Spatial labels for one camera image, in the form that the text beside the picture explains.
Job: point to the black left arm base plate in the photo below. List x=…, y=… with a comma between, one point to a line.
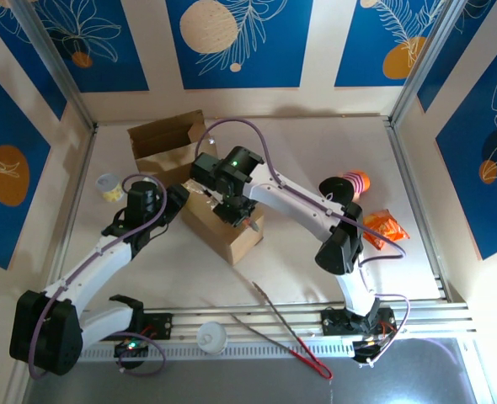
x=162, y=326

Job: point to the aluminium frame post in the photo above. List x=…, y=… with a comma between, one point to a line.
x=425, y=63
x=57, y=63

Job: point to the white lidded cup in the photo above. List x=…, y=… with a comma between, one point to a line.
x=210, y=336

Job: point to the blue floral wall panel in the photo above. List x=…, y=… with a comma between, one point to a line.
x=455, y=63
x=366, y=42
x=265, y=50
x=105, y=63
x=25, y=71
x=463, y=189
x=4, y=223

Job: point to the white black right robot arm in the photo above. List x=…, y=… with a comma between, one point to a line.
x=290, y=198

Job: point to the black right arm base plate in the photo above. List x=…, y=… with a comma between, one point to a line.
x=330, y=324

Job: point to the orange striped cup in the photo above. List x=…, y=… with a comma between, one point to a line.
x=360, y=181

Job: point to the brown taped cardboard box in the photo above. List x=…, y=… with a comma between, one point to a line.
x=236, y=248
x=160, y=139

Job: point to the grey metal panel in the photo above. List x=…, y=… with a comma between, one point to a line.
x=231, y=387

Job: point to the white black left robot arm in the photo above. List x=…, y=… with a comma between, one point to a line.
x=88, y=269

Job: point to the pink utility knife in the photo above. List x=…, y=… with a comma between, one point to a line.
x=253, y=226

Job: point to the small printed yellow can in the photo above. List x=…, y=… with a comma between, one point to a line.
x=113, y=191

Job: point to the orange snack bag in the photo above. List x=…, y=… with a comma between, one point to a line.
x=385, y=225

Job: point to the aluminium table edge rail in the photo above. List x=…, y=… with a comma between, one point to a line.
x=185, y=320

